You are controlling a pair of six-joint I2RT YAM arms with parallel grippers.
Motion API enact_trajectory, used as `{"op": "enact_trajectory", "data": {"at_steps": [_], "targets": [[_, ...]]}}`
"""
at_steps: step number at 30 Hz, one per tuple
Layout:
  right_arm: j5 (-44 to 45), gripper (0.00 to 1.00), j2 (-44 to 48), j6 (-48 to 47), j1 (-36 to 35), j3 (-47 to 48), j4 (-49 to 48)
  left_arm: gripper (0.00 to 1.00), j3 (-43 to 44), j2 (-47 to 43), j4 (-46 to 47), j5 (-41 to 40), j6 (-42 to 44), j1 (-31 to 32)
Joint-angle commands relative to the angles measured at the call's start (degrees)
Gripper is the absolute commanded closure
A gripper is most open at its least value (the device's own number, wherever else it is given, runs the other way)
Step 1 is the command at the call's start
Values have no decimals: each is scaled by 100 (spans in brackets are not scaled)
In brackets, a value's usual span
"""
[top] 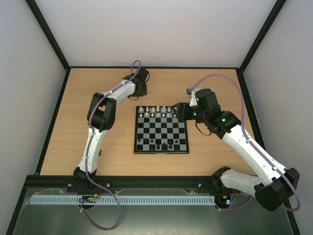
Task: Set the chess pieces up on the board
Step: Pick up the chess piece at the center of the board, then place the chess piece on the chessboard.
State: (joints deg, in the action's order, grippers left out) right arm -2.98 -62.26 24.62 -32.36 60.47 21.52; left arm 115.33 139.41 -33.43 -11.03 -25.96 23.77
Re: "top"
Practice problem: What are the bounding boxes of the black aluminium frame rail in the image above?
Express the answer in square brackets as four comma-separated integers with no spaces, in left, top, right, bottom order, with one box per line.
[24,175,284,194]

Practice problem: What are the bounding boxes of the black folding chess board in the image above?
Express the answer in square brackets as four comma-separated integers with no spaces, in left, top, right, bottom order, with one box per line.
[134,106,189,154]

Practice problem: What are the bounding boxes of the light blue slotted cable duct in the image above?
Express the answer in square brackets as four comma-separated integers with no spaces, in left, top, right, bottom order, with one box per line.
[30,195,216,206]

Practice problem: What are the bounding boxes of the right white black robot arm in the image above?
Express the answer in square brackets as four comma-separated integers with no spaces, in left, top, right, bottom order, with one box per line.
[172,89,300,212]

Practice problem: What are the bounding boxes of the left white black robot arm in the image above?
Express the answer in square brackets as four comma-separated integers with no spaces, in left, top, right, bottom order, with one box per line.
[73,68,150,188]

